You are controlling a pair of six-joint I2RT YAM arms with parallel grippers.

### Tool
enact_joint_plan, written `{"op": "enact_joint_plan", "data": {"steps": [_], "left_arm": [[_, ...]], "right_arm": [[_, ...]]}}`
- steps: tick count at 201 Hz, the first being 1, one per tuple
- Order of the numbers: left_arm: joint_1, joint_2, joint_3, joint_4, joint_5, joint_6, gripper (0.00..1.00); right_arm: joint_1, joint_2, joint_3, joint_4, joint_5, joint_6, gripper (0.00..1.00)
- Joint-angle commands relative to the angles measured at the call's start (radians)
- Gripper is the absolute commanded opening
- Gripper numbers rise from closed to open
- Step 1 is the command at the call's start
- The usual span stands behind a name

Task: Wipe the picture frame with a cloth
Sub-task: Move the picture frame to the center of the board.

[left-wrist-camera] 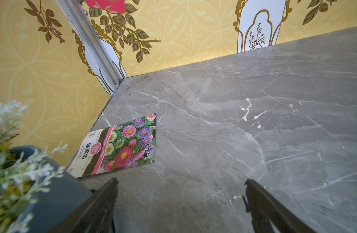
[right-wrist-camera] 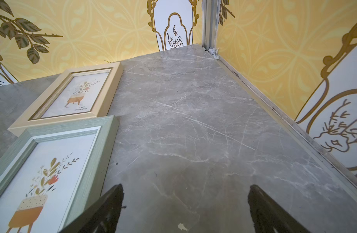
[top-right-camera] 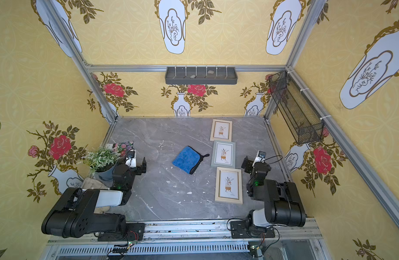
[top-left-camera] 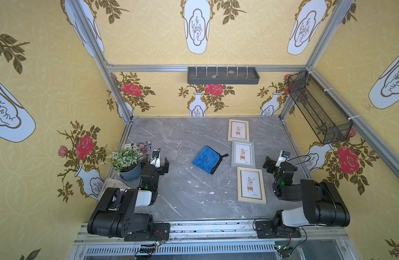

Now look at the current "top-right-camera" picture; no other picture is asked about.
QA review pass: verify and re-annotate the beige picture frame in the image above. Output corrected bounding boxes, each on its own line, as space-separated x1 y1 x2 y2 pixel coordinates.
215 167 243 205
210 119 233 141

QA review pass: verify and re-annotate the blue microfiber cloth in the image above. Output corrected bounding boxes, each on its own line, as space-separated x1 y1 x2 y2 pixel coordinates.
172 146 210 175

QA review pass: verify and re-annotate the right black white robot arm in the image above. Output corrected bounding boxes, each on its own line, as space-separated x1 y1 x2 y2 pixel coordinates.
241 157 306 229

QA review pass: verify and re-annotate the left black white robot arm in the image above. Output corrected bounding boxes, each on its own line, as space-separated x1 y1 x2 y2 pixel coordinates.
41 159 147 242

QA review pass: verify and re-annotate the potted green plant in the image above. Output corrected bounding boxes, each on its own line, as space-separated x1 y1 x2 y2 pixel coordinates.
83 146 120 182

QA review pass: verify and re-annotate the floral patterned box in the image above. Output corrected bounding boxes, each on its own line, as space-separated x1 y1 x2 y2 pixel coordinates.
105 141 134 157

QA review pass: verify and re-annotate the beige work glove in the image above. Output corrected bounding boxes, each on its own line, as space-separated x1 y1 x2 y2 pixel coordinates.
81 178 110 214

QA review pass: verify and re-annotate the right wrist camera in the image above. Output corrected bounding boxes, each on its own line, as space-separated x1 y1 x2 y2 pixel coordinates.
254 150 266 163

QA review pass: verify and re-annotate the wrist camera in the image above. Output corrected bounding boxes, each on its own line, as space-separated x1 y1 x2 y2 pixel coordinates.
125 150 136 168
254 150 266 163

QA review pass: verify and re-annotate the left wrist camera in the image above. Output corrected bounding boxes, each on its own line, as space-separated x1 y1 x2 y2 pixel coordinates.
125 150 136 168

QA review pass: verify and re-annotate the grey-green picture frame middle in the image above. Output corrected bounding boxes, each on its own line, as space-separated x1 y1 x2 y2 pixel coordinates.
211 140 236 169

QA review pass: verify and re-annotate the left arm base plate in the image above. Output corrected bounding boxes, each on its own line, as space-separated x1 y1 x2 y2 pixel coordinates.
98 223 146 242

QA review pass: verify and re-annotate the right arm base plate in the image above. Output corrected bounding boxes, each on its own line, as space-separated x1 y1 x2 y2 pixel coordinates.
226 219 276 239

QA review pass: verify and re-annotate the black wire mesh basket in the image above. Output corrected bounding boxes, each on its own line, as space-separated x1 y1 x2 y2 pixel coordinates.
268 71 324 145

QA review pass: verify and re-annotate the grey wall shelf tray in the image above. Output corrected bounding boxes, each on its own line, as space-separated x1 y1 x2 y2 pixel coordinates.
165 66 238 85

